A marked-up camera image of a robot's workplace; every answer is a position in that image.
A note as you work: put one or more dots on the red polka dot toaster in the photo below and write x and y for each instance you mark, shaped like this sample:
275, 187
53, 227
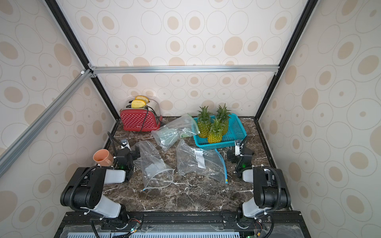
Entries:
144, 119

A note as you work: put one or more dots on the aluminium frame bar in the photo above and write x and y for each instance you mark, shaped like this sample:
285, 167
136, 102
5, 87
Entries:
184, 69
24, 140

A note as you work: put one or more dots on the yellow toast slice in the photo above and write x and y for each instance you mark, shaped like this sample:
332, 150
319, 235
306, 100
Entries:
138, 103
143, 98

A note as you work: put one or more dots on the pink ceramic mug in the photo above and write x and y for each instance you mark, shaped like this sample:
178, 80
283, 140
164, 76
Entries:
103, 158

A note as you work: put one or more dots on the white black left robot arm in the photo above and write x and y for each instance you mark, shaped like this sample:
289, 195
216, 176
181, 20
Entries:
84, 191

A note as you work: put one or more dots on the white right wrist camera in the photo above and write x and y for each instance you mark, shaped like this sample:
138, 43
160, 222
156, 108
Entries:
238, 145

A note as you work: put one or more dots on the clear zip bag green seal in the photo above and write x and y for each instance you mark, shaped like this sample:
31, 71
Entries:
169, 134

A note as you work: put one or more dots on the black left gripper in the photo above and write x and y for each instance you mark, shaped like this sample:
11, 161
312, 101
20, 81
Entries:
134, 153

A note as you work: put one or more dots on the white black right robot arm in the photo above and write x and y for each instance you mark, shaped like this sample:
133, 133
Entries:
270, 191

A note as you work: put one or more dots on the yellow toast slice front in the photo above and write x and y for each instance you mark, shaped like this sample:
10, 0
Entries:
138, 103

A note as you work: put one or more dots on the yellow toast slice back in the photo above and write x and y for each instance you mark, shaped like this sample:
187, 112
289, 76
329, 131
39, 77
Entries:
143, 98

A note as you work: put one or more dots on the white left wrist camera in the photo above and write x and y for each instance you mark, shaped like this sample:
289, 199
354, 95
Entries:
125, 144

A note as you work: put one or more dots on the clear zip bag blue slider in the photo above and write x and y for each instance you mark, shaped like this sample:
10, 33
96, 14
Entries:
208, 163

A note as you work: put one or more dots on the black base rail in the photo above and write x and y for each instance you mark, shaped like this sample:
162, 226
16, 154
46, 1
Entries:
223, 224

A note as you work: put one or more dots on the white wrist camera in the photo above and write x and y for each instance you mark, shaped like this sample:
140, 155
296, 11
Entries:
125, 144
238, 145

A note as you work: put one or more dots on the clear zip bag white seal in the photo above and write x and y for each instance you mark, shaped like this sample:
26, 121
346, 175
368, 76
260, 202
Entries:
156, 174

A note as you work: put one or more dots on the yellow pineapple green crown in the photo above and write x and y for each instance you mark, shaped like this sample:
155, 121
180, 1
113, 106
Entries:
204, 121

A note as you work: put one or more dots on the teal plastic basket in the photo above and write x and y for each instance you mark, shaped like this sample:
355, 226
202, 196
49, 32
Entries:
235, 132

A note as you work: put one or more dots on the aluminium frame bar back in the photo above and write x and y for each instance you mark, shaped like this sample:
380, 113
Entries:
184, 69

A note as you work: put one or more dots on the aluminium frame bar left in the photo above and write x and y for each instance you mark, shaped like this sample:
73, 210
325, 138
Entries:
24, 140

